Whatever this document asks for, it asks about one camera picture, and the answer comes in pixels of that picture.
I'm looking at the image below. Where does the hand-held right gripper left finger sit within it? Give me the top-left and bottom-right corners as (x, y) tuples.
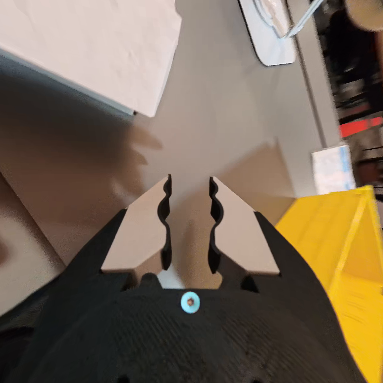
(101, 174), (173, 281)

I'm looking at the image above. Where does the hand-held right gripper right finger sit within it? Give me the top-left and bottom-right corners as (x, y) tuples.
(208, 176), (281, 281)

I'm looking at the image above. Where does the yellow plastic bin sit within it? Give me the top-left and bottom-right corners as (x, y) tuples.
(275, 185), (383, 383)

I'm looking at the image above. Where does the white cardboard mailer box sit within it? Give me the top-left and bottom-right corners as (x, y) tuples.
(0, 0), (183, 118)

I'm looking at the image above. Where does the white document stand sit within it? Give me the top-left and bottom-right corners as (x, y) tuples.
(238, 0), (327, 66)

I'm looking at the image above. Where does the grey desk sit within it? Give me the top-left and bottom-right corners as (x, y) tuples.
(0, 0), (343, 289)

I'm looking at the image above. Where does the red object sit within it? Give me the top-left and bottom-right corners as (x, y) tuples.
(339, 117), (383, 139)

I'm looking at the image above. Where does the blue white printed leaflet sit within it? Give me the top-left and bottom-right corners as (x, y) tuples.
(311, 145), (356, 195)

